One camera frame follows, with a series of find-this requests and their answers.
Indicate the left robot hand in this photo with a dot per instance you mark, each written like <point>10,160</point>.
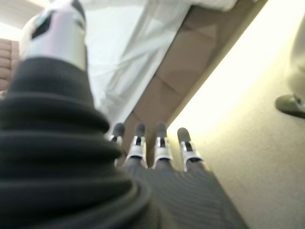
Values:
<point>59,155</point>

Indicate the white fitted sheet mattress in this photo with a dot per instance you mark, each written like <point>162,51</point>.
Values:
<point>124,47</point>

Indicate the brown upholstered bed frame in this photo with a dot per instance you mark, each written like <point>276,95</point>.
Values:
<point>181,62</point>

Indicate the tufted upholstered headboard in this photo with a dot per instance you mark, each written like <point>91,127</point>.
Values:
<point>7,62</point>

